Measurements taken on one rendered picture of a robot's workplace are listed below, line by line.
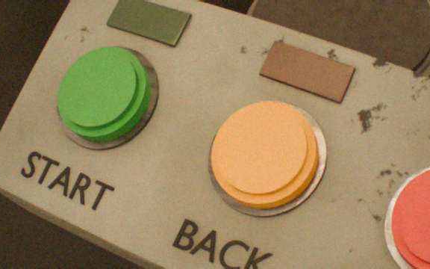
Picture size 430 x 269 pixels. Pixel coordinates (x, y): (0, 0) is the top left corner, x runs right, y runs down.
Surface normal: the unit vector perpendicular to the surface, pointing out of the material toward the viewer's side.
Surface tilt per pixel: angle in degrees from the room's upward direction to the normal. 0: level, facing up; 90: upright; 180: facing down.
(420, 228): 20
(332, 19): 0
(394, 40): 0
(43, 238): 0
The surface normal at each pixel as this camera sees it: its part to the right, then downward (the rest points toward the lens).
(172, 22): -0.28, -0.36
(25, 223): -0.11, -0.64
